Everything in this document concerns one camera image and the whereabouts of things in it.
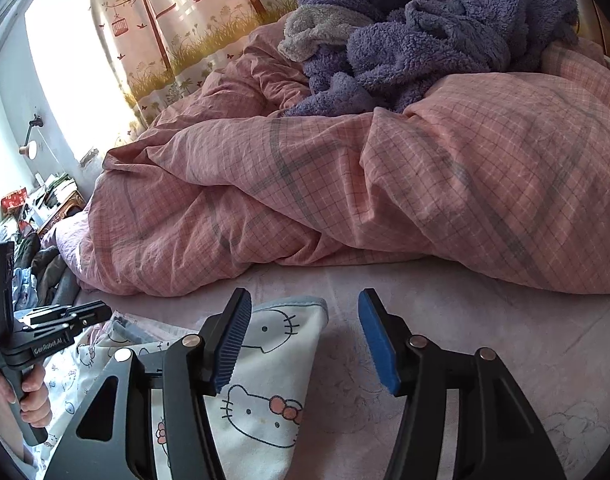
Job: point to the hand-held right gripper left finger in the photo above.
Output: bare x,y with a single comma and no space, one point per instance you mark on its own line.
231,345

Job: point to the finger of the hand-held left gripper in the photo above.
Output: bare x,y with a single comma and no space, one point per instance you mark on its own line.
85,312

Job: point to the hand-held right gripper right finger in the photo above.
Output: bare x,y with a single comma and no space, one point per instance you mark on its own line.
380,345

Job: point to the white cat print pants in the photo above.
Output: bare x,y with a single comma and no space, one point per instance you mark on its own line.
270,360

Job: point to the person's left forearm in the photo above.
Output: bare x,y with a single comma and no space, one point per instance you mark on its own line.
5,430

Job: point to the person's left hand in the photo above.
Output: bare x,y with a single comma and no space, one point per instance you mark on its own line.
35,395

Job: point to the light blue cat print garment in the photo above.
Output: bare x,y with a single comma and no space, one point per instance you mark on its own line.
25,287

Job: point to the black garment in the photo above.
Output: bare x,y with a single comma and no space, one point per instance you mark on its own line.
27,252

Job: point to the grey garment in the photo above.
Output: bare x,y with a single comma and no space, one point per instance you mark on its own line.
57,280

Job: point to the pink cat print pajama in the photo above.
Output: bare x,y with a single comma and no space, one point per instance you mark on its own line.
85,375

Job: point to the red box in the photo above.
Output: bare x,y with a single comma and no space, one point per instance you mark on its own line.
14,200

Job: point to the carved wooden desk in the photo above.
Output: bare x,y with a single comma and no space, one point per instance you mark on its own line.
65,210

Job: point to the pink bed sheet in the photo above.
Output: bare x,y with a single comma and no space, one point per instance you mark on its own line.
485,320

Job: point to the stack of green books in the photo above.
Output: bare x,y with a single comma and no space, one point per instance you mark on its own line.
60,187

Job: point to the pink plaid quilt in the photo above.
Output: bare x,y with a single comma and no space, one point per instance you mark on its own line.
385,185

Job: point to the window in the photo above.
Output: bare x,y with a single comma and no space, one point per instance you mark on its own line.
70,60

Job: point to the tree print curtain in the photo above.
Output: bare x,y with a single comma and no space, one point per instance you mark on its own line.
195,25

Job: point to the purple fleece blanket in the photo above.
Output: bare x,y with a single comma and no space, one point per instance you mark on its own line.
435,35

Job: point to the grey fleece cloth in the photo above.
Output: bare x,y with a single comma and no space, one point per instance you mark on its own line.
315,27

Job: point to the wall lamp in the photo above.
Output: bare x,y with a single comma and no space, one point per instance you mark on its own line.
31,145

